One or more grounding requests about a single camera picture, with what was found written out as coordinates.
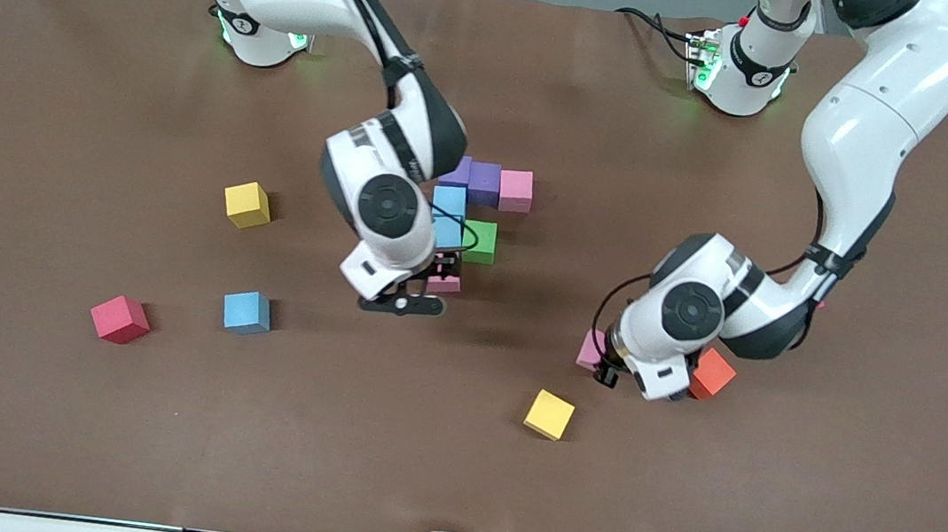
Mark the blue foam cube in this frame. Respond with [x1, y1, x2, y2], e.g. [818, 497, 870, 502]
[429, 215, 466, 253]
[430, 184, 470, 222]
[220, 287, 274, 338]

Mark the green foam cube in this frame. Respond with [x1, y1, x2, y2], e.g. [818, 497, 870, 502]
[458, 218, 499, 267]

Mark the orange foam cube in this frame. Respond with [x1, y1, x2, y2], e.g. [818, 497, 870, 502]
[687, 346, 740, 404]

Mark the yellow foam cube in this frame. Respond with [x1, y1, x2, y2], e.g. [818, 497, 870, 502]
[521, 387, 578, 443]
[221, 179, 276, 233]

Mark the brown table mat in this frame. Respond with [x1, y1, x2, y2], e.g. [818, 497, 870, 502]
[0, 0, 948, 532]

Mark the black left arm base cable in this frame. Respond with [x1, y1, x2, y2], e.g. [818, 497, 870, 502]
[610, 4, 701, 65]

